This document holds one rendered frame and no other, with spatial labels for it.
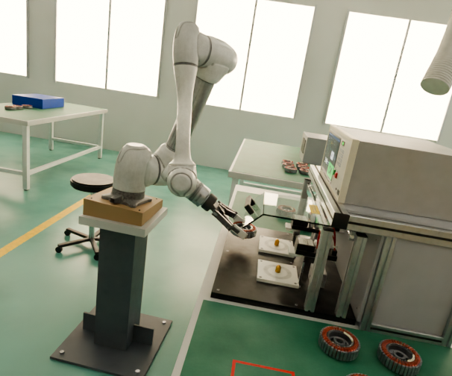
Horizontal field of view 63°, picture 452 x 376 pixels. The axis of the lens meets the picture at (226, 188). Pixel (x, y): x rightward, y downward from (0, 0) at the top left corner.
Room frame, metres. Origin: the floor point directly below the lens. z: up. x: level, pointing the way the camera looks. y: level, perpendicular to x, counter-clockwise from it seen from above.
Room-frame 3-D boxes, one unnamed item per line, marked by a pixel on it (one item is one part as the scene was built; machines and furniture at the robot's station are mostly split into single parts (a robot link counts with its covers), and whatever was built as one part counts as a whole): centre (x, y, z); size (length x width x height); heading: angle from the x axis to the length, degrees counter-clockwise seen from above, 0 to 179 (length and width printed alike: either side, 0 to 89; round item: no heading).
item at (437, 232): (1.35, -0.56, 1.09); 0.68 x 0.44 x 0.05; 176
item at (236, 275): (1.37, -0.26, 0.76); 0.64 x 0.47 x 0.02; 176
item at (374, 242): (1.35, -0.50, 0.92); 0.66 x 0.01 x 0.30; 176
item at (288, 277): (1.25, -0.24, 0.78); 0.15 x 0.15 x 0.01; 86
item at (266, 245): (1.49, -0.25, 0.78); 0.15 x 0.15 x 0.01; 86
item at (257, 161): (3.72, -0.62, 0.38); 1.85 x 1.10 x 0.75; 176
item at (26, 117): (4.62, 2.43, 0.38); 1.90 x 0.90 x 0.75; 176
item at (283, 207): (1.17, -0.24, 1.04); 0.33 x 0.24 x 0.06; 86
